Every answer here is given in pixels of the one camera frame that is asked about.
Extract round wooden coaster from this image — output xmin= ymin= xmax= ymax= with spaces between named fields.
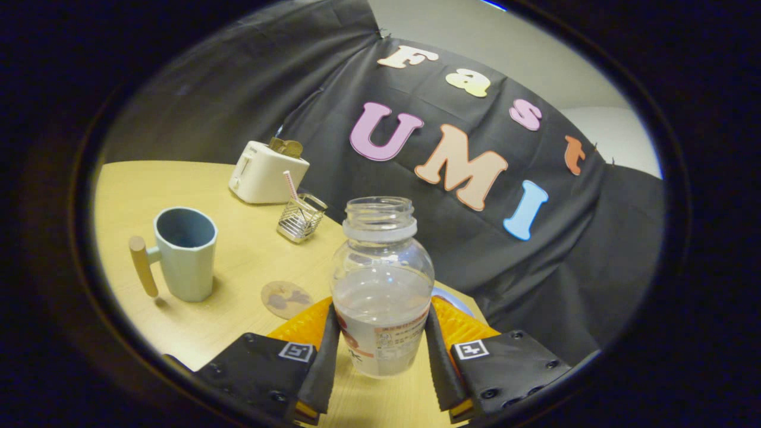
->
xmin=260 ymin=281 xmax=314 ymax=320

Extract white toaster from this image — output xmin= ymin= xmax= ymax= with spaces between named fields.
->
xmin=229 ymin=140 xmax=310 ymax=205

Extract black backdrop cloth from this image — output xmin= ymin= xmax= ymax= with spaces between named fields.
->
xmin=101 ymin=0 xmax=665 ymax=366

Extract blue plate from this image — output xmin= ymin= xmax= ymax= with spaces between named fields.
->
xmin=431 ymin=287 xmax=476 ymax=317

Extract pale green cup wooden handle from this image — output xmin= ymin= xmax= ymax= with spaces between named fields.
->
xmin=128 ymin=206 xmax=219 ymax=303

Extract wire basket holder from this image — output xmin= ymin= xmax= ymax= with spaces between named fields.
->
xmin=276 ymin=193 xmax=328 ymax=244

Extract clear plastic juice bottle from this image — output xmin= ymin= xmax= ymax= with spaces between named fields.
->
xmin=331 ymin=197 xmax=436 ymax=379

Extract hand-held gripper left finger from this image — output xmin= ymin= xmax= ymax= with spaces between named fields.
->
xmin=193 ymin=296 xmax=341 ymax=426

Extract wooden table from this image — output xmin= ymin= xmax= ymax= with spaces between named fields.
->
xmin=94 ymin=159 xmax=494 ymax=428

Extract brown toast slices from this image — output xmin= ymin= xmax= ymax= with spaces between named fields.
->
xmin=269 ymin=137 xmax=304 ymax=159

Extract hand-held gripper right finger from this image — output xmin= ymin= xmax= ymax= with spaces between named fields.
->
xmin=425 ymin=295 xmax=573 ymax=424

